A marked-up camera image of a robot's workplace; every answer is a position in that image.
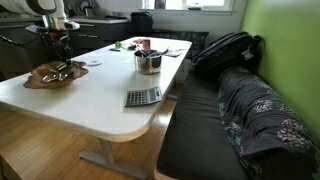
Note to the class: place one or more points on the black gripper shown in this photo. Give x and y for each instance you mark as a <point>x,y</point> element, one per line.
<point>57,40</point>

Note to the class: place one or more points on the short wide silver utensil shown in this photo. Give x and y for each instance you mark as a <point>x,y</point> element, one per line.
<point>62,66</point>

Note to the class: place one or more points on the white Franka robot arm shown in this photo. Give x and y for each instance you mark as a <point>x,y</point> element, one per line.
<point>20,6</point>

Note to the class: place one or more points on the green round plastic object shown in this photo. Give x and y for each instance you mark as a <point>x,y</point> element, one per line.
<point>118,44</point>

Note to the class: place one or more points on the small object on windowsill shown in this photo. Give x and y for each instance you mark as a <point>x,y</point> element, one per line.
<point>194,6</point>

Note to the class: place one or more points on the medium silver measuring spoon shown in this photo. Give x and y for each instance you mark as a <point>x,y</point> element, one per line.
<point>65,75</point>

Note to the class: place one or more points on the large silver measuring spoon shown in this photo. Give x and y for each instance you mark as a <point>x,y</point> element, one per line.
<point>50,78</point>

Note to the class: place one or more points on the brown burl wood tray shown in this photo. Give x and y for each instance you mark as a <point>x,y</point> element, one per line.
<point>40,75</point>

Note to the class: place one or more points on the dark kitchen cabinet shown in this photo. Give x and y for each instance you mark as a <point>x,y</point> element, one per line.
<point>100,33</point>

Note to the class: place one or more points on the small black flat bar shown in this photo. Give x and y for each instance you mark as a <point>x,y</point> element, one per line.
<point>115,50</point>

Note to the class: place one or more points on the metal kettle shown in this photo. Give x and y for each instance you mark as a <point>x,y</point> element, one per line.
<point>88,10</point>

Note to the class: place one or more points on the brown wooden pieces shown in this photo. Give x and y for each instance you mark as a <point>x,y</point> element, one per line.
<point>137,41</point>

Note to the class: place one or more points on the silver kitchen utensil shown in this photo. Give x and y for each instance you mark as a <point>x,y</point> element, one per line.
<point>143,52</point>

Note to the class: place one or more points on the red soda can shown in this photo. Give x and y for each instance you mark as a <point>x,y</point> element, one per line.
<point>146,43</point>

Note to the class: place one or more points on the stainless steel pot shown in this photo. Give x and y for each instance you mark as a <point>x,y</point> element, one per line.
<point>147,63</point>

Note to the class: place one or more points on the black bag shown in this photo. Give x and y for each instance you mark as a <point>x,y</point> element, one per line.
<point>141,21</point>

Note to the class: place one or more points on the grey desk calculator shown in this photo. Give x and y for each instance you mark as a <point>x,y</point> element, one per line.
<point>143,96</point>

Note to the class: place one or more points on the dark kitchen utensil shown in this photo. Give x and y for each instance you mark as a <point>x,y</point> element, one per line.
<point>160,53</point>

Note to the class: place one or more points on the grey table leg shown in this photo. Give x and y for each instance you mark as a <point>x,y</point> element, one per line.
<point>108,156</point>

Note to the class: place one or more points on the dark floral back cushion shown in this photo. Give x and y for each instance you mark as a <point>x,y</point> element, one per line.
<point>186,37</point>

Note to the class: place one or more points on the white framed window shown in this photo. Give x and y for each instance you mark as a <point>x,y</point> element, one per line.
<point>188,4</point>

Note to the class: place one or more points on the dark sofa seat cushion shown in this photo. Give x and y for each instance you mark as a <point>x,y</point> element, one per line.
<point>196,133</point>

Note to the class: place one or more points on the black backpack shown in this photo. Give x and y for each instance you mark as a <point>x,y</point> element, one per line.
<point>226,53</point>

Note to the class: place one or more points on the dark floral blanket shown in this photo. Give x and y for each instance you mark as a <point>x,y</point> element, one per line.
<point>266,120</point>

